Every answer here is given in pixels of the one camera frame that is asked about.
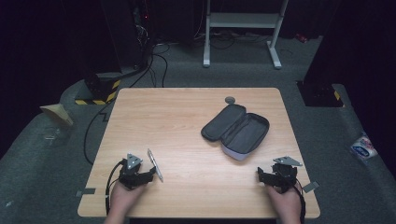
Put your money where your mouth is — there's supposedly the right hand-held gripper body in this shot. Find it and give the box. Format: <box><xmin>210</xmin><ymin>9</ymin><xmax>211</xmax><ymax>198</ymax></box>
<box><xmin>269</xmin><ymin>155</ymin><xmax>304</xmax><ymax>194</ymax></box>

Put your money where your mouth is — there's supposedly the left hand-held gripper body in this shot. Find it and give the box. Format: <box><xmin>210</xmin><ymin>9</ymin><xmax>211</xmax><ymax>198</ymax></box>
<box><xmin>118</xmin><ymin>152</ymin><xmax>151</xmax><ymax>190</ymax></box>

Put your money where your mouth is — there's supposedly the silver pen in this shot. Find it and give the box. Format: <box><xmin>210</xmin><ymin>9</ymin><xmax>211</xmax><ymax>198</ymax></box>
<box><xmin>147</xmin><ymin>147</ymin><xmax>164</xmax><ymax>184</ymax></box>

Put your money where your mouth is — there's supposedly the person's left hand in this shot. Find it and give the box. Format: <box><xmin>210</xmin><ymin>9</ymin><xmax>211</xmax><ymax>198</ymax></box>
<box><xmin>109</xmin><ymin>179</ymin><xmax>148</xmax><ymax>217</ymax></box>

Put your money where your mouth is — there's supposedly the person's right hand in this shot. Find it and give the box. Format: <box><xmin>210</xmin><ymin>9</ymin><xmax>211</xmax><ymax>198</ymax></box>
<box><xmin>264</xmin><ymin>183</ymin><xmax>303</xmax><ymax>218</ymax></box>

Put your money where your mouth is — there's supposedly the grey tape strip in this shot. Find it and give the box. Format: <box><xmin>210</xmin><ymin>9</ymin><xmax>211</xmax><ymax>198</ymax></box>
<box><xmin>302</xmin><ymin>180</ymin><xmax>321</xmax><ymax>194</ymax></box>
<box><xmin>76</xmin><ymin>188</ymin><xmax>97</xmax><ymax>198</ymax></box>

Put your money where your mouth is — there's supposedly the open black pencil case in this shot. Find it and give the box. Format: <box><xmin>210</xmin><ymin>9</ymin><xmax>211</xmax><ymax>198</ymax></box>
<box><xmin>200</xmin><ymin>104</ymin><xmax>271</xmax><ymax>162</ymax></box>

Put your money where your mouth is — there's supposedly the white blue tissue packet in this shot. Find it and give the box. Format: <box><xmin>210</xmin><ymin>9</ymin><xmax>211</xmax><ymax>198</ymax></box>
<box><xmin>349</xmin><ymin>132</ymin><xmax>379</xmax><ymax>161</ymax></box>

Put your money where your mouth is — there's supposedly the black yellow striped stand base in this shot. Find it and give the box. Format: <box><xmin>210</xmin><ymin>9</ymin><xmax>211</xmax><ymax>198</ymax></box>
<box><xmin>74</xmin><ymin>72</ymin><xmax>122</xmax><ymax>106</ymax></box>
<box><xmin>296</xmin><ymin>80</ymin><xmax>346</xmax><ymax>108</ymax></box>

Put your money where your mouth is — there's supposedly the small red object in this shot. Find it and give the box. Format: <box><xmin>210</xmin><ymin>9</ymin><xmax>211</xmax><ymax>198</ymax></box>
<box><xmin>294</xmin><ymin>32</ymin><xmax>310</xmax><ymax>44</ymax></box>

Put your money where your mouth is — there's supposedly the dark computer tower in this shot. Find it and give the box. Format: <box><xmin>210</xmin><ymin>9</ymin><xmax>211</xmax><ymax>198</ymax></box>
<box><xmin>101</xmin><ymin>0</ymin><xmax>157</xmax><ymax>72</ymax></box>

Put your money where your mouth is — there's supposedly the white metal stand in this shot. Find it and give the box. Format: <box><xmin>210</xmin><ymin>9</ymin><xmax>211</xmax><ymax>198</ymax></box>
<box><xmin>202</xmin><ymin>0</ymin><xmax>290</xmax><ymax>70</ymax></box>

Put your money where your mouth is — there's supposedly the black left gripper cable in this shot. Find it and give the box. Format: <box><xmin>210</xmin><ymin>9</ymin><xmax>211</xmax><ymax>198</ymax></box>
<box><xmin>105</xmin><ymin>159</ymin><xmax>126</xmax><ymax>217</ymax></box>

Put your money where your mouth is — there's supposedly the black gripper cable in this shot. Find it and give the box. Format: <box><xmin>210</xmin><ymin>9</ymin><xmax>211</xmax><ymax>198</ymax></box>
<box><xmin>292</xmin><ymin>177</ymin><xmax>307</xmax><ymax>224</ymax></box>
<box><xmin>105</xmin><ymin>159</ymin><xmax>126</xmax><ymax>217</ymax></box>

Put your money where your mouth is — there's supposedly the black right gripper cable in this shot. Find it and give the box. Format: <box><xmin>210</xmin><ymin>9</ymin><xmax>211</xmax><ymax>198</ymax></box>
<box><xmin>292</xmin><ymin>177</ymin><xmax>307</xmax><ymax>224</ymax></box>

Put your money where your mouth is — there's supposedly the black floor cable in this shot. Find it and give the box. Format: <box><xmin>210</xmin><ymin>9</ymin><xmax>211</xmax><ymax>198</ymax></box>
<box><xmin>82</xmin><ymin>43</ymin><xmax>171</xmax><ymax>166</ymax></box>

